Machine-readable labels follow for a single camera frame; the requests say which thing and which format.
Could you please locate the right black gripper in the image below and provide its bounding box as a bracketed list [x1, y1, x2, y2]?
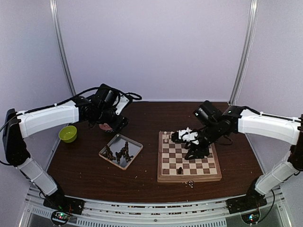
[184, 122, 222, 160]

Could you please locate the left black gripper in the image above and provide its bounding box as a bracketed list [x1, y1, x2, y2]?
[97, 105, 129, 132]

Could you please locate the wooden chess board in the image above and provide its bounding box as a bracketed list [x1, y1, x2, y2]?
[157, 130, 223, 183]

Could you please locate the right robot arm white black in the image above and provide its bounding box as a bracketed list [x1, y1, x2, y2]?
[178, 101, 303, 209]

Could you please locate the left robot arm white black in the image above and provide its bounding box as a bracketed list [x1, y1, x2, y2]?
[1, 84, 133, 210]

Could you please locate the red patterned bowl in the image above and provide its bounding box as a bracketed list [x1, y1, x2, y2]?
[99, 123, 117, 133]

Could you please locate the metal tray wooden rim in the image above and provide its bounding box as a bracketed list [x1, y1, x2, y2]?
[98, 134, 143, 170]

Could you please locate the green bowl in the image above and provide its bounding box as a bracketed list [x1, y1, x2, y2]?
[59, 125, 78, 143]

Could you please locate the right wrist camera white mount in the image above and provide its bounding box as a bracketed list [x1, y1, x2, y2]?
[171, 128, 199, 145]

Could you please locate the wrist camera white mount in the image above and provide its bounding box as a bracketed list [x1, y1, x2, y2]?
[171, 128, 199, 145]
[114, 92, 142, 115]

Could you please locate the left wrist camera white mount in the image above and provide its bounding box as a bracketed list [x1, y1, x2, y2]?
[114, 92, 142, 115]

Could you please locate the aluminium front rail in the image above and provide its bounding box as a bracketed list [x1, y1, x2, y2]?
[23, 185, 287, 227]

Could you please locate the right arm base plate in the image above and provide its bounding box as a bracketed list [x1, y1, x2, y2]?
[226, 196, 267, 214]

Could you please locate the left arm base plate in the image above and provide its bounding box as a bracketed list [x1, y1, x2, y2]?
[43, 197, 85, 215]

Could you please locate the left aluminium frame post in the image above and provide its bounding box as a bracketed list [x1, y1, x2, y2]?
[49, 0, 76, 96]

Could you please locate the aluminium frame post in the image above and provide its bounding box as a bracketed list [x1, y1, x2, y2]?
[228, 0, 259, 105]
[49, 0, 76, 96]

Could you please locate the right aluminium frame post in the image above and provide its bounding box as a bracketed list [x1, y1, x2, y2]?
[228, 0, 259, 105]

